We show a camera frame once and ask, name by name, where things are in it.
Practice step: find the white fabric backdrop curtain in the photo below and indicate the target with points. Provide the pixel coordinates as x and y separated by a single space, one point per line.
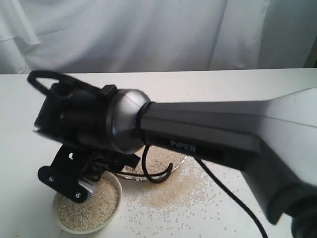
81 36

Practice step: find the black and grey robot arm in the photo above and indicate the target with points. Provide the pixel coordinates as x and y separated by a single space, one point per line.
272 142

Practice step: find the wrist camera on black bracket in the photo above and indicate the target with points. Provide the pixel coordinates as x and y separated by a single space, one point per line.
70 176

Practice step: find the spilled rice grains on table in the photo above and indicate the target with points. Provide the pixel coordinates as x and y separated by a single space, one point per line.
186 206

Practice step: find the white ceramic rice bowl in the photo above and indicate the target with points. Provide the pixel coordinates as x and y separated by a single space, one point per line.
92 215

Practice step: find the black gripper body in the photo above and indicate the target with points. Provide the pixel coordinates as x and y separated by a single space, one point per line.
114 162

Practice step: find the round steel rice tray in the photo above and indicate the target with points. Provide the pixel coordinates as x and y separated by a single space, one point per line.
157 161

